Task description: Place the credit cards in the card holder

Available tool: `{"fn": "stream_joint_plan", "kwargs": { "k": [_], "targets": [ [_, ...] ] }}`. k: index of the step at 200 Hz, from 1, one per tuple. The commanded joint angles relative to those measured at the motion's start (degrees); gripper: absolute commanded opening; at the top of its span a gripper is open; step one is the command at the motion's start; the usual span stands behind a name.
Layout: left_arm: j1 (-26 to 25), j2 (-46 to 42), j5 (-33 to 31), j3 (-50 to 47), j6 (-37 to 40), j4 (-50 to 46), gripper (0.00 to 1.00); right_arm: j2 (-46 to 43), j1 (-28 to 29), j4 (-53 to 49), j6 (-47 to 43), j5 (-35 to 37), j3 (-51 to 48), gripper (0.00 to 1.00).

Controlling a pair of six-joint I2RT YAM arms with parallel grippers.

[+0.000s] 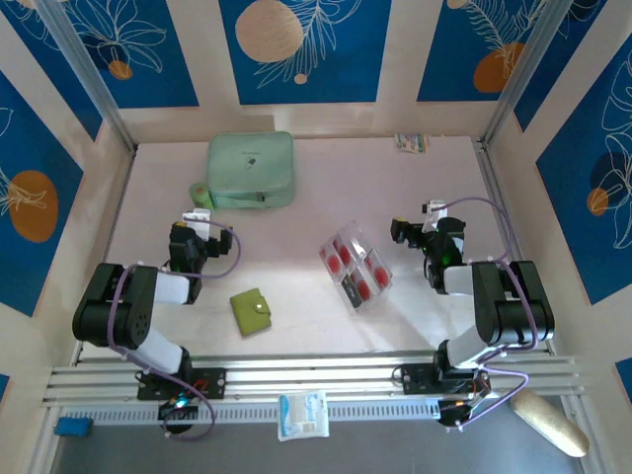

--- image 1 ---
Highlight green snap card holder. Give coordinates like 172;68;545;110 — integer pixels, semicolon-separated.
229;287;273;339

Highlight green tape roll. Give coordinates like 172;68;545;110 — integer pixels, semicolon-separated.
189;181;216;212

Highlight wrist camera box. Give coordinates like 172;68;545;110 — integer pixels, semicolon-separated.
181;208;214;234
421;199;449;231

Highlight clear acrylic card stand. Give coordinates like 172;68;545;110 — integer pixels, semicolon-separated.
318;218;395;317

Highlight slotted grey cable duct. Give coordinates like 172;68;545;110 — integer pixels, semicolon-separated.
58;398;445;427

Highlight mint green zip pouch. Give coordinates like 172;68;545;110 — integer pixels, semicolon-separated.
205;130;297;211

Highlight blue sponge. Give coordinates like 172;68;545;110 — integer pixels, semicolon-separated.
53;417;94;438

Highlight aluminium frame post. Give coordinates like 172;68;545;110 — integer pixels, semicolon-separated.
481;0;584;149
37;0;138;155

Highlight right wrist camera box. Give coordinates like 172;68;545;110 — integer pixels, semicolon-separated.
421;199;449;231

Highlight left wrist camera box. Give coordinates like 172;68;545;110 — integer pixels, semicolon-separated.
181;208;214;234

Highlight white blue wipes packet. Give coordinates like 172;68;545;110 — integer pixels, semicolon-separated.
276;389;331;442

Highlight aluminium table side rail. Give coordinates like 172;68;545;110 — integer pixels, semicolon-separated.
473;140;557;355
71;147;137;366

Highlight printed paper packet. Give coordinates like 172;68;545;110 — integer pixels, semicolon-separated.
393;131;430;154

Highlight beige cork roller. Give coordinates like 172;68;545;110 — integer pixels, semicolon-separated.
511;389;592;458

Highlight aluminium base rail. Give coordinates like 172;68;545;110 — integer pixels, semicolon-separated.
41;349;584;411

